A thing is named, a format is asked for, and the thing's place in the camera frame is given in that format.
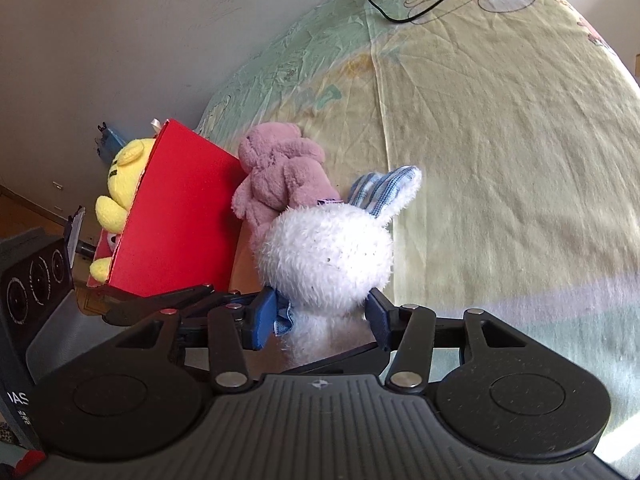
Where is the white rabbit plush blue bow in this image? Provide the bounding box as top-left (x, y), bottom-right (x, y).
top-left (255, 166), bottom-right (422, 366)

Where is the pink teddy bear plush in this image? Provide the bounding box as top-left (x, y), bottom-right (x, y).
top-left (231, 122), bottom-right (340, 249)

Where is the yellow tiger plush toy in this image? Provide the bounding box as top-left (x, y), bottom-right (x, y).
top-left (89, 138), bottom-right (155, 284)

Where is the red cardboard box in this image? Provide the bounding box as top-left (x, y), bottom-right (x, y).
top-left (88, 119), bottom-right (246, 297)

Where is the blue plastic bag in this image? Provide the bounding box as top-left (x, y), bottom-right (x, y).
top-left (94, 122), bottom-right (128, 166)

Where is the cartoon print bed sheet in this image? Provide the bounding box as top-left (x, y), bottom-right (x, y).
top-left (198, 0), bottom-right (639, 477)

